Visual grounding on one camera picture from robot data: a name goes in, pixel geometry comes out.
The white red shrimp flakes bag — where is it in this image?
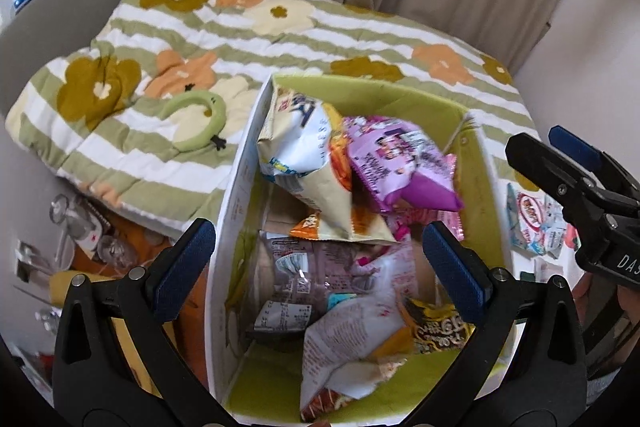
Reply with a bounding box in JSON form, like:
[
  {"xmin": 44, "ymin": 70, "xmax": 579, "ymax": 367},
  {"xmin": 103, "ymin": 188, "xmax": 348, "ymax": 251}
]
[{"xmin": 506, "ymin": 183, "xmax": 567, "ymax": 259}]

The gold chocolate snack bag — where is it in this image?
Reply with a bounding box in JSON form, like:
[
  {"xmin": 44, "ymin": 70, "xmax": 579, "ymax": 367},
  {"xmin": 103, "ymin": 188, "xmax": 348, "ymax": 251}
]
[{"xmin": 400, "ymin": 297, "xmax": 475, "ymax": 355}]

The pink striped snack bag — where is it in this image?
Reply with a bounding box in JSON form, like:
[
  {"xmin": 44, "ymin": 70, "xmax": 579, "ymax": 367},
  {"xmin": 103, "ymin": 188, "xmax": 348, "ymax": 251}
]
[{"xmin": 385, "ymin": 208, "xmax": 464, "ymax": 242}]

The pink white snack bag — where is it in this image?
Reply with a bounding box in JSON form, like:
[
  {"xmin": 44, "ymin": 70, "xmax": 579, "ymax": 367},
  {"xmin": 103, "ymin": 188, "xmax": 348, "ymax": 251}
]
[{"xmin": 302, "ymin": 254, "xmax": 418, "ymax": 379}]

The brown purple snack bag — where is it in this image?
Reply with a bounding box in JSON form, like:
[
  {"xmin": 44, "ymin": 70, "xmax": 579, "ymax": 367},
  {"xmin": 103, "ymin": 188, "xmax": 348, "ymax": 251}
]
[{"xmin": 245, "ymin": 231, "xmax": 394, "ymax": 341}]

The cream blue chip bag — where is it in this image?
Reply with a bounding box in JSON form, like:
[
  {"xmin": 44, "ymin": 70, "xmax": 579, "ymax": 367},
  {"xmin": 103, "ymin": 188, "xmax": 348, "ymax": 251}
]
[{"xmin": 257, "ymin": 86, "xmax": 395, "ymax": 244}]

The gold brown chip bag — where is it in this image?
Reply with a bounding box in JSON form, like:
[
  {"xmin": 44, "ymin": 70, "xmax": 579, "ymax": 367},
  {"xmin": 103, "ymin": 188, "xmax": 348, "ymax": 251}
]
[{"xmin": 299, "ymin": 357, "xmax": 408, "ymax": 421}]

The person's right hand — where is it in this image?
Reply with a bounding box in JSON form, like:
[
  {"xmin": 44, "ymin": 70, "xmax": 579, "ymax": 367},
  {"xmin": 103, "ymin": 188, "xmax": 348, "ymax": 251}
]
[{"xmin": 572, "ymin": 273, "xmax": 639, "ymax": 326}]

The fruit print tablecloth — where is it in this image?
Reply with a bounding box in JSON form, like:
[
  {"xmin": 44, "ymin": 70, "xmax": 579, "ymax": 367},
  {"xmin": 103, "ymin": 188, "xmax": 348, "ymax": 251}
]
[{"xmin": 506, "ymin": 225, "xmax": 585, "ymax": 289}]

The green cardboard box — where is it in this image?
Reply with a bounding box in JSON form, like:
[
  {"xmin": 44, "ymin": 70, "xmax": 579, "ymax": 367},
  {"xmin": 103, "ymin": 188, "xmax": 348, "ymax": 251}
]
[{"xmin": 204, "ymin": 74, "xmax": 513, "ymax": 426}]

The floral striped quilt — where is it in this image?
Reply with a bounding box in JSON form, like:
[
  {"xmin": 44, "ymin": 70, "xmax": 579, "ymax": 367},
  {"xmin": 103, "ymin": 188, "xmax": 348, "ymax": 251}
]
[{"xmin": 4, "ymin": 0, "xmax": 535, "ymax": 236}]

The grey headboard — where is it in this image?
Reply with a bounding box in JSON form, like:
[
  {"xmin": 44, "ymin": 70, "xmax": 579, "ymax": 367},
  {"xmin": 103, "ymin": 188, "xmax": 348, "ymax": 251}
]
[{"xmin": 1, "ymin": 0, "xmax": 120, "ymax": 115}]

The wall power outlet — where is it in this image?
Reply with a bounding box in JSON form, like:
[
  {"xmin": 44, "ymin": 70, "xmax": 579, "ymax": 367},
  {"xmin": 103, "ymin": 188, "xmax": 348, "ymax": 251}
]
[{"xmin": 14, "ymin": 239, "xmax": 53, "ymax": 284}]

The green plush ring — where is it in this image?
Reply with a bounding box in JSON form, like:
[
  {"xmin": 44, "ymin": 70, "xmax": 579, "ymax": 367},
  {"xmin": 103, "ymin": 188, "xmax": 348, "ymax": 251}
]
[{"xmin": 158, "ymin": 89, "xmax": 229, "ymax": 154}]

